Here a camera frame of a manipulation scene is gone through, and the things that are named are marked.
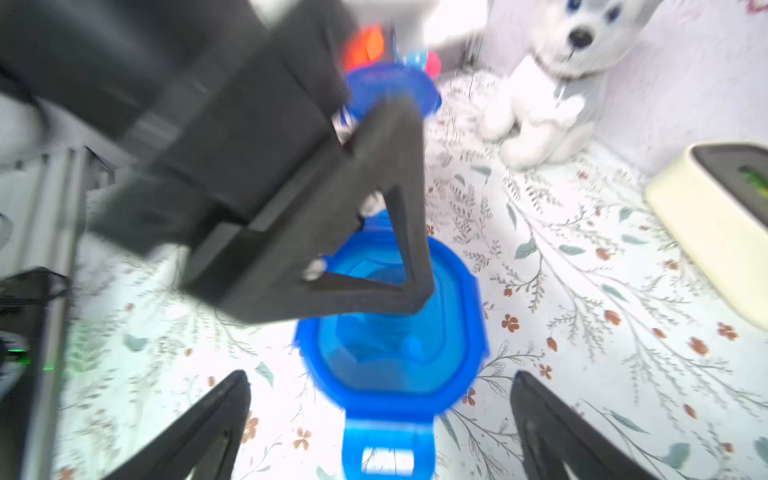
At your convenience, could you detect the blue turtle lid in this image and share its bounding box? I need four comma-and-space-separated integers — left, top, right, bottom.
342, 63, 442, 121
294, 238, 489, 479

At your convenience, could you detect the cream tissue box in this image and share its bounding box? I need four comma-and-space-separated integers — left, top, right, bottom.
645, 142, 767, 330

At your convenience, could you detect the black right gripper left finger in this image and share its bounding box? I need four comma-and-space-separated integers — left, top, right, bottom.
107, 370, 251, 480

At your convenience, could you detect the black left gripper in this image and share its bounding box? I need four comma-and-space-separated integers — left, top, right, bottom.
1, 1, 357, 254

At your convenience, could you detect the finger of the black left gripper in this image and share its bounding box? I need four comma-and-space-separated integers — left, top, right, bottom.
179, 96, 434, 323

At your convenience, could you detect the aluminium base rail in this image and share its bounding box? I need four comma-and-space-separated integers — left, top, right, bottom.
1, 147, 114, 479

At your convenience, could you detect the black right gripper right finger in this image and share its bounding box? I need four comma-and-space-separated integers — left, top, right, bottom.
510, 370, 653, 480

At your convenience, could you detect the white pink plush upper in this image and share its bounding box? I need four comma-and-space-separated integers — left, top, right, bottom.
401, 51, 442, 80

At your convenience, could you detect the grey husky plush toy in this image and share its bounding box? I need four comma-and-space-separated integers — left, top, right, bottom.
479, 0, 660, 170

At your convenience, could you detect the orange red plush toy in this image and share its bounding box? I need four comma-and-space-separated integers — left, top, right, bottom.
341, 25, 387, 72

